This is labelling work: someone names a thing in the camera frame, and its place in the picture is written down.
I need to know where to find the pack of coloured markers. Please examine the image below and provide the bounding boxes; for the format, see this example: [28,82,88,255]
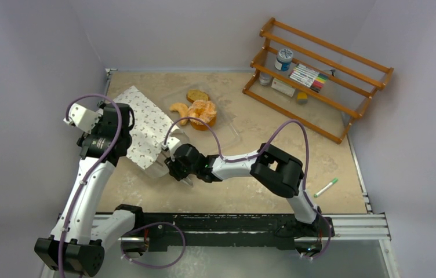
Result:
[289,64,329,93]

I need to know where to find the fake croissant tan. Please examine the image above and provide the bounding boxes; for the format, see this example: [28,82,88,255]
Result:
[169,103,188,126]

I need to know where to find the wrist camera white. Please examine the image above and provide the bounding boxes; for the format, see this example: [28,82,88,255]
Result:
[63,104,102,134]
[161,137,182,160]

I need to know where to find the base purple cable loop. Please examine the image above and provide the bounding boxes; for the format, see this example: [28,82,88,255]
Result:
[119,221,186,270]

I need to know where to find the white jar blue label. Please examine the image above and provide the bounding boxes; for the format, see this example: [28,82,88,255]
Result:
[274,48,293,72]

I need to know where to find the green white marker pen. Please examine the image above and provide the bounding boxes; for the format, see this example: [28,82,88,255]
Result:
[314,178,339,198]

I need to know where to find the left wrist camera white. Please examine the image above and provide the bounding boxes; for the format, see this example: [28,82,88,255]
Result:
[63,104,102,134]

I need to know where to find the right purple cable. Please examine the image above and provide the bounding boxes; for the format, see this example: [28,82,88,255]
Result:
[163,116,334,262]

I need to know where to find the yellow grey sponge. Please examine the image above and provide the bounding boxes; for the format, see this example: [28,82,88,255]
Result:
[296,91,308,104]

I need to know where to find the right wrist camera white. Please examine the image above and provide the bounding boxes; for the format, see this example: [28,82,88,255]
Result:
[161,137,182,160]

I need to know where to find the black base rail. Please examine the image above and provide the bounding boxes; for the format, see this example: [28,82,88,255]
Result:
[122,213,335,254]

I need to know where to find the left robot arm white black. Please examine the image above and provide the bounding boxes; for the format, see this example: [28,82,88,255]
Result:
[34,103,145,277]

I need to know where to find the fake orange bread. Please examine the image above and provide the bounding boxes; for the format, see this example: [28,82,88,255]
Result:
[188,100,217,127]

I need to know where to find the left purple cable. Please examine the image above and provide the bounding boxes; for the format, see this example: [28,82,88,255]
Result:
[57,94,123,278]

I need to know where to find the metal tongs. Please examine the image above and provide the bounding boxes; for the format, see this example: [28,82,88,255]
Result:
[181,177,194,186]

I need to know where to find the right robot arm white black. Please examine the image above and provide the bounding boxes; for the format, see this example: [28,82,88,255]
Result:
[161,142,321,236]

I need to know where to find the white patterned paper bag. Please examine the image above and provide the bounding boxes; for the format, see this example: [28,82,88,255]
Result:
[114,86,173,178]

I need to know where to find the clear plastic tray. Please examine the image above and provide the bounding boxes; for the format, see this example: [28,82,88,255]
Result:
[164,82,242,151]

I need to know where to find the white card box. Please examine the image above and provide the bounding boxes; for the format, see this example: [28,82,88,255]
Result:
[271,78,296,97]

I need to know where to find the orange wooden shelf rack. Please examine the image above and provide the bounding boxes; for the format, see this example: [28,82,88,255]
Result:
[242,17,394,144]

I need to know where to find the fake bread slice brown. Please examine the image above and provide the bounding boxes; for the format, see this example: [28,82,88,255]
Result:
[186,89,210,103]

